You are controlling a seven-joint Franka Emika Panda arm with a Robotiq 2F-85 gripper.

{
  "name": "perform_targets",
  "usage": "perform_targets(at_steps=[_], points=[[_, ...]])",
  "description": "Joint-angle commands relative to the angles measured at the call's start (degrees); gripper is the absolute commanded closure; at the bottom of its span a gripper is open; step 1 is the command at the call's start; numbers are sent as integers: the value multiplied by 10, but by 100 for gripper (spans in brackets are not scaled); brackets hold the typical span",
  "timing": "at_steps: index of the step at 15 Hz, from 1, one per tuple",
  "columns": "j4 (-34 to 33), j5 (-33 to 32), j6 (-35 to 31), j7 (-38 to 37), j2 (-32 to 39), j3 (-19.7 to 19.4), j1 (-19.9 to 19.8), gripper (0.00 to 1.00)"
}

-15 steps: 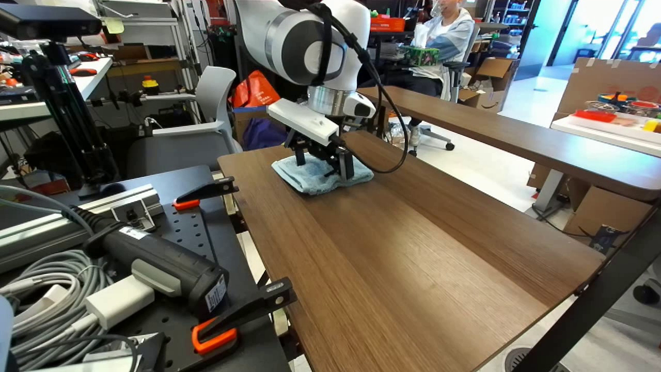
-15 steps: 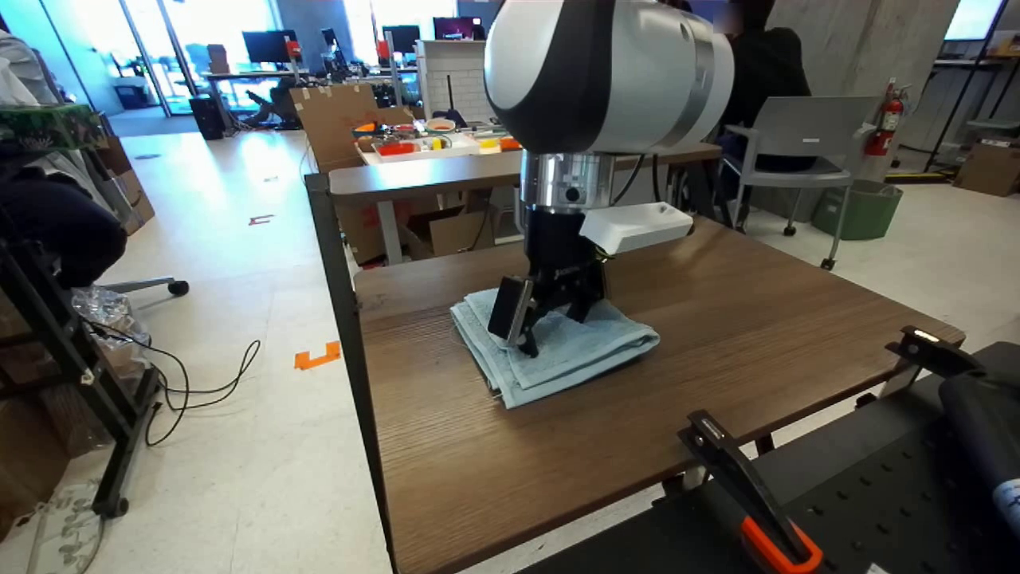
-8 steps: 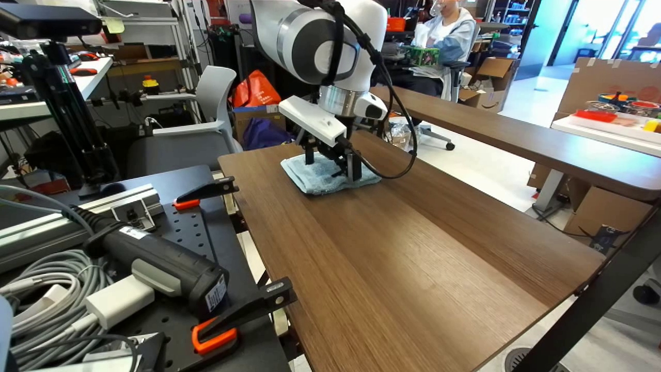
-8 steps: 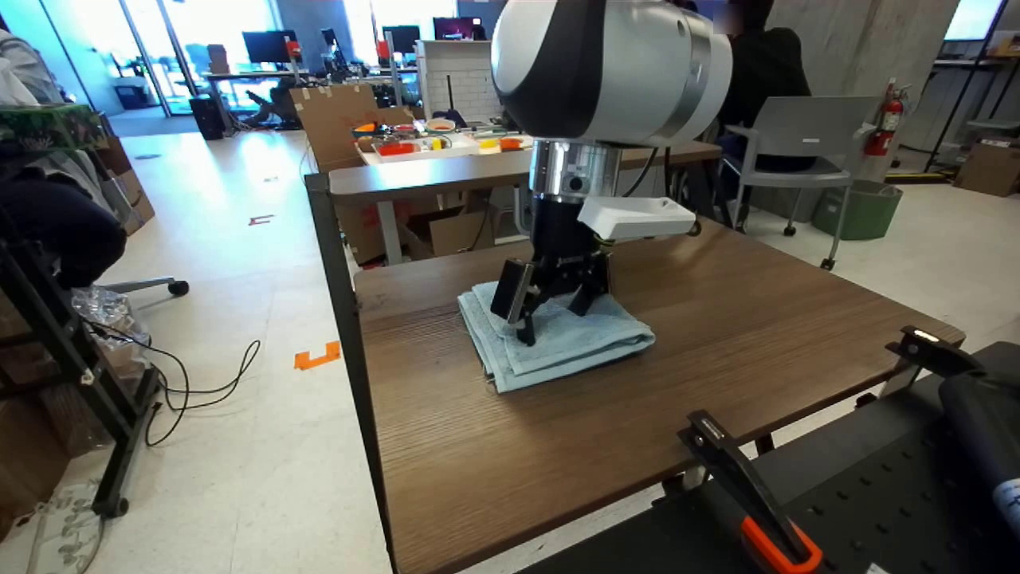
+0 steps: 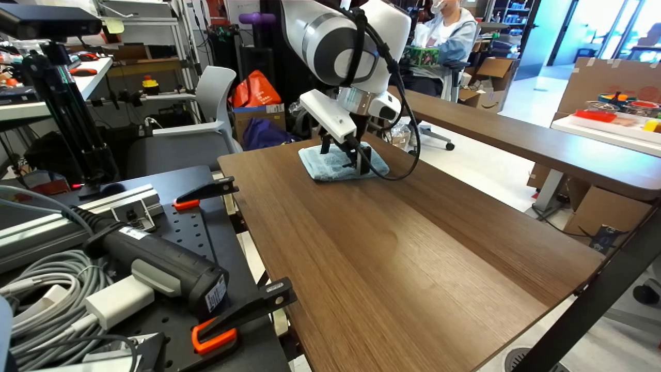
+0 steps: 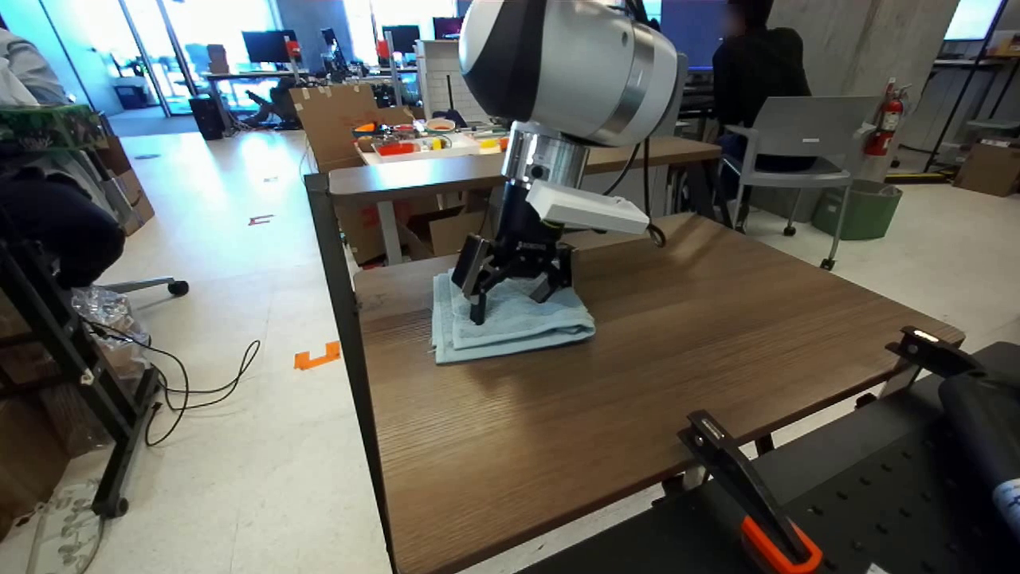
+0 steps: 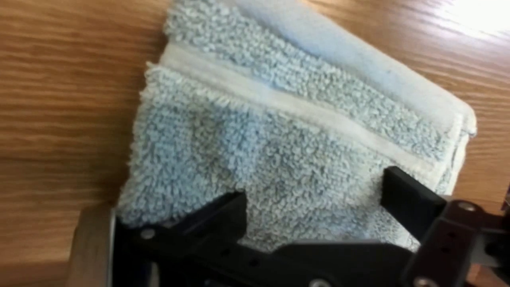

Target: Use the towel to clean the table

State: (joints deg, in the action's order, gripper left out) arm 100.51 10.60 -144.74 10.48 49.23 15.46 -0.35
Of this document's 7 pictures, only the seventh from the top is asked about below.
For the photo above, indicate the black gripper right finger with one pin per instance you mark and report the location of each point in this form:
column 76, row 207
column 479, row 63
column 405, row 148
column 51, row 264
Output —
column 411, row 205

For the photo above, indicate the grey metal mount bracket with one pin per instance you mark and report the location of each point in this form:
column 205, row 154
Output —
column 89, row 250

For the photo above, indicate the light blue towel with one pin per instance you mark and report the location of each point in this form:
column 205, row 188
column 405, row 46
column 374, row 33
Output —
column 287, row 129

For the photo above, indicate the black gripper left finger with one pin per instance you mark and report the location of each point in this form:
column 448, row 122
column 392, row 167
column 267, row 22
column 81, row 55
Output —
column 224, row 224

